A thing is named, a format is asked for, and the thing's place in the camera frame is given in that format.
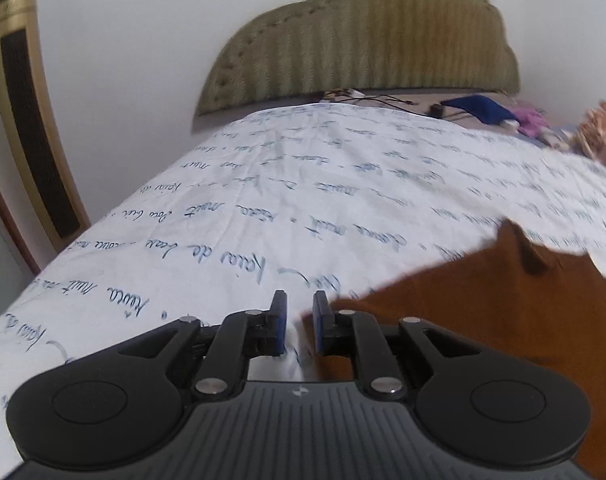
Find brown knit sweater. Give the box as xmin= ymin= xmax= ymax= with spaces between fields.
xmin=331 ymin=221 xmax=606 ymax=479

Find pink crumpled clothes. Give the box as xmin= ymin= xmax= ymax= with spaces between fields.
xmin=571 ymin=101 xmax=606 ymax=167

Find white script-print bed sheet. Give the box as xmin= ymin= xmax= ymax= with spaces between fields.
xmin=0 ymin=104 xmax=606 ymax=478

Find dark blue cloth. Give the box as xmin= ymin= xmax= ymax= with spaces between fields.
xmin=440 ymin=94 xmax=518 ymax=126

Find purple cloth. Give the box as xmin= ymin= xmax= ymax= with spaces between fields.
xmin=511 ymin=106 xmax=549 ymax=139

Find olive green padded headboard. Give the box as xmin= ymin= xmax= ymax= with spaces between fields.
xmin=196 ymin=0 xmax=521 ymax=115

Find gold tower fan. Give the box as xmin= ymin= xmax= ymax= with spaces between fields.
xmin=0 ymin=0 xmax=90 ymax=252

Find black charger cables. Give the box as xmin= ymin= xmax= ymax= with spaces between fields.
xmin=319 ymin=88 xmax=450 ymax=120

